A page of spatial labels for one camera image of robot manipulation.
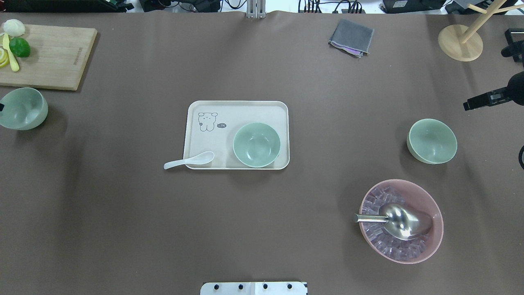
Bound lemon slices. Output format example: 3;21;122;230
0;47;9;68

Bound grey folded cloth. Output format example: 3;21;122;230
329;19;375;54

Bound wooden mug tree stand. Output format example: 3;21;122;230
438;0;524;62

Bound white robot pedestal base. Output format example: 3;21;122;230
200;281;308;295

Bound purple cloth under grey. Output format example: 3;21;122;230
331;43;364;58

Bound green bowl on tray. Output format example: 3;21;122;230
233;123;281;168

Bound green bowl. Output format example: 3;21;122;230
0;87;48;130
233;123;281;168
407;119;457;165

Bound white garlic bulb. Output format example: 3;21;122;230
2;19;26;37

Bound wooden cutting board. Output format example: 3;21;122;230
0;24;97;91

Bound yellow plastic knife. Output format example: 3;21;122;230
2;33;20;72

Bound beige rabbit tray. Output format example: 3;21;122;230
183;100;290;170

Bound metal ice scoop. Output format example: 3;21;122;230
352;203;433;241

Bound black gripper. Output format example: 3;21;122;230
463;72;524;111

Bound green lime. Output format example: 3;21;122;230
9;37;31;58

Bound clear ice cubes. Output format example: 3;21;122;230
361;187;429;261

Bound white ceramic spoon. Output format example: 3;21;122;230
163;151;215;170

